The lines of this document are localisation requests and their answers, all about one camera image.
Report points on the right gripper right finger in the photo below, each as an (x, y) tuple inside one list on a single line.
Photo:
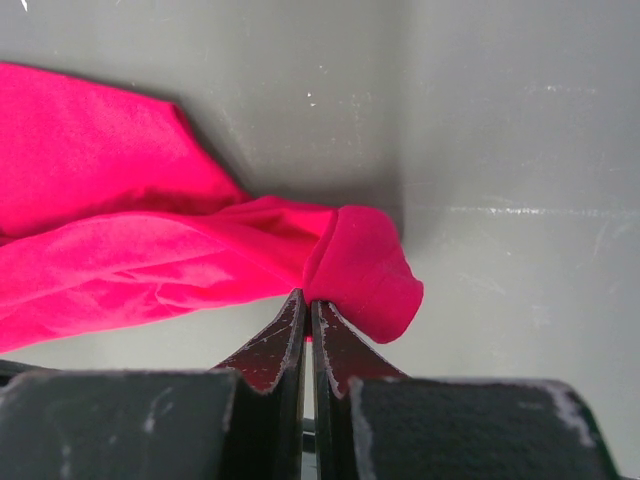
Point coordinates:
[(375, 422)]

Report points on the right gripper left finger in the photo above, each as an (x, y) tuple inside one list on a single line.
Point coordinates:
[(238, 420)]

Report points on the red t shirt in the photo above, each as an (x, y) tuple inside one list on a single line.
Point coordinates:
[(113, 216)]

